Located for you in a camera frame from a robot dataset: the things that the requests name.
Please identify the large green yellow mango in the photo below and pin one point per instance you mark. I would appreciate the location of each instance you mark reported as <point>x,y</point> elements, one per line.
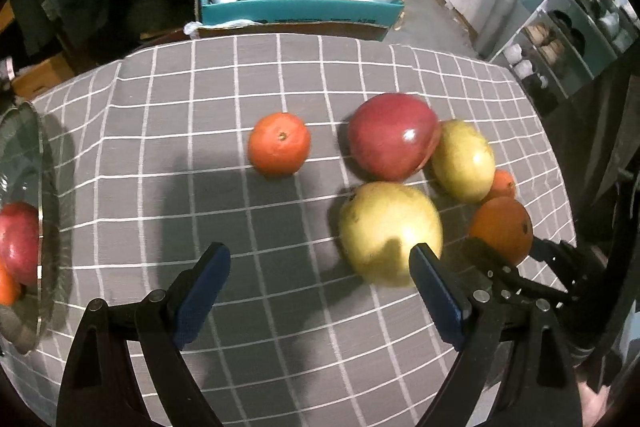
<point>379,225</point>

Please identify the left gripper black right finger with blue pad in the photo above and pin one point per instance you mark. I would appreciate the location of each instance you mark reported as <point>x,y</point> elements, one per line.
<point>538,387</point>

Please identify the brown cardboard box under teal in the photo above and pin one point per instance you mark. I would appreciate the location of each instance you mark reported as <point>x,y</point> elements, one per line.
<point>197,29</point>

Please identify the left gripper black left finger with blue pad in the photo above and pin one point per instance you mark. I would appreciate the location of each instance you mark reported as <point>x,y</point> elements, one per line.
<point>99,387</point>

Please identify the small orange tangerine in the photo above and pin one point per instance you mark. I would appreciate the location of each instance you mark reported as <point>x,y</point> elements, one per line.
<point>502,186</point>

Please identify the large orange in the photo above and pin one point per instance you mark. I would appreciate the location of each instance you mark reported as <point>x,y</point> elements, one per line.
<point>504,224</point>

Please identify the orange tangerine with stem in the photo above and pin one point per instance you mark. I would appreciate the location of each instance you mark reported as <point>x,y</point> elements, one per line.
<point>278,145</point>

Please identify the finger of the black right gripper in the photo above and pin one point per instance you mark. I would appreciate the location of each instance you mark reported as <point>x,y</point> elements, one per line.
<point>485,269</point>
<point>544,250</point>

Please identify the shoe rack with shoes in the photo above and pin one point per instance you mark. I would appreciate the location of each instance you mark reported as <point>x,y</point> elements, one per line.
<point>565,44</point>

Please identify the large red apple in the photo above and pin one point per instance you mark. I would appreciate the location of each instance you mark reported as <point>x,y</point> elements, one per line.
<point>393,135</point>

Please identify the grey white checked tablecloth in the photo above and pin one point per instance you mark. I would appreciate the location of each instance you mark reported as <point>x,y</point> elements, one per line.
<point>150,159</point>

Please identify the glass fruit plate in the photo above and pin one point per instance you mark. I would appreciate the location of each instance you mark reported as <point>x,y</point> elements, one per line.
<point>27,176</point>

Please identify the red apple on plate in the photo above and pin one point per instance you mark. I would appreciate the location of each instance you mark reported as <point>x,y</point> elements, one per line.
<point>20,241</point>

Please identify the yellow green pear shaped mango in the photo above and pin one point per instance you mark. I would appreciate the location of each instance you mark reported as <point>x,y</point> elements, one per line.
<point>463,162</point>

